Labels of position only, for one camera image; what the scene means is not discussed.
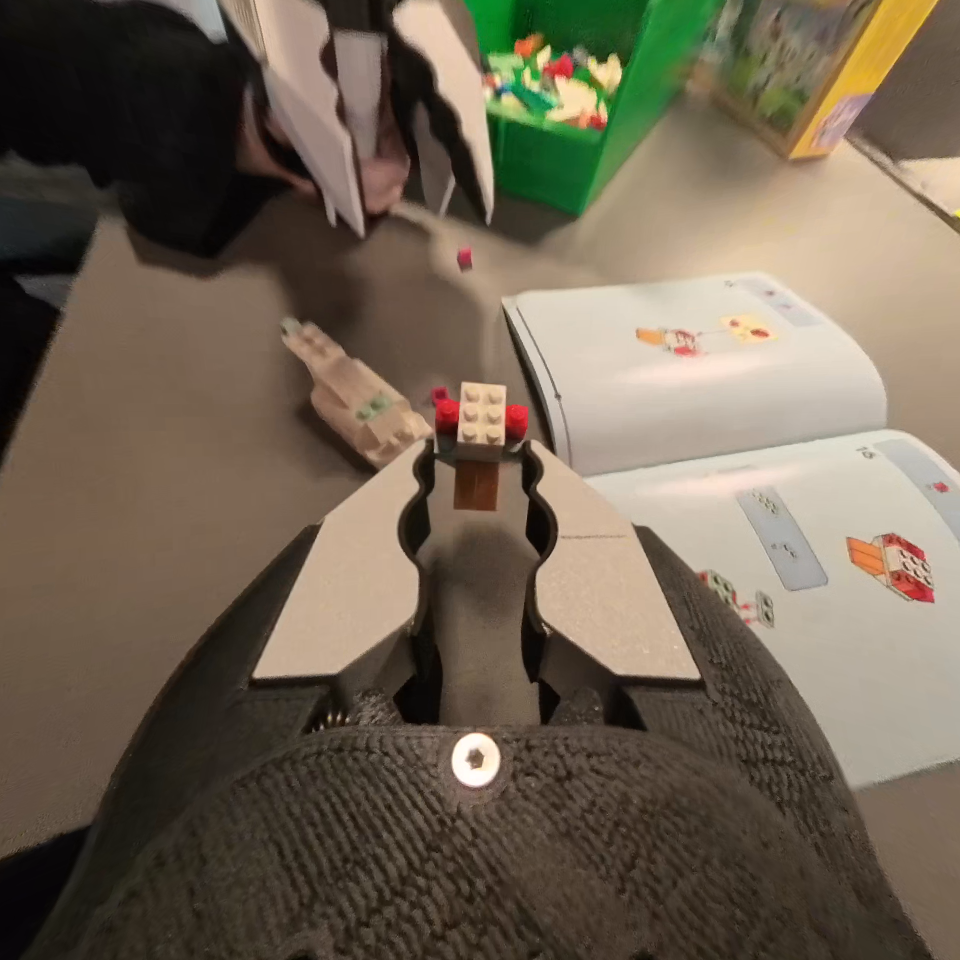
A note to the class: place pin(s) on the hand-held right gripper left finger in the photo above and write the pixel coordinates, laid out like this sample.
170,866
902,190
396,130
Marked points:
352,585

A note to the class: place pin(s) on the tan lego assembly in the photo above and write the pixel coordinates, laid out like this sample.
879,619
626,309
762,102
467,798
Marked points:
360,405

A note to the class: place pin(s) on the pink sloped lego piece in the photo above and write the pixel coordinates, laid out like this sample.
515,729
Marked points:
439,395

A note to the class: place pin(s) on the person's left forearm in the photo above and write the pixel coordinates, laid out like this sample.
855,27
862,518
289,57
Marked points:
112,97

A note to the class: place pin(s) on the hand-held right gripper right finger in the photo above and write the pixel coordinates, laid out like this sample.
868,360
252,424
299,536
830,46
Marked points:
607,592

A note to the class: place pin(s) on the open instruction booklet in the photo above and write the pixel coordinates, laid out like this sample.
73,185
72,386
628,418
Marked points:
712,390

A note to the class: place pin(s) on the yellow lego set box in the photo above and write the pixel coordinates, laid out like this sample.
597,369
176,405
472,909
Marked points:
780,75

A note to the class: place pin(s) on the white and red lego assembly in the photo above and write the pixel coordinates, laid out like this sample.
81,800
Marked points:
480,420

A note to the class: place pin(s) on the pink lego brick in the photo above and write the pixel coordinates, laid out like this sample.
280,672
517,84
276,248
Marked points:
465,259

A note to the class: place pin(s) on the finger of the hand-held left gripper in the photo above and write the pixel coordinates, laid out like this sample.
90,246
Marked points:
457,90
300,97

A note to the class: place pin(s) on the person's left hand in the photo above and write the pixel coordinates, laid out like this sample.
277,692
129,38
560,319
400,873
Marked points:
390,180

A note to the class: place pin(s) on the green storage bin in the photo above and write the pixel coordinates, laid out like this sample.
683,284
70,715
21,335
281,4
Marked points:
555,172

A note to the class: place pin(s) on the pile of loose lego bricks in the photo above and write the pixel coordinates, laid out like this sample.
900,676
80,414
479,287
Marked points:
570,97

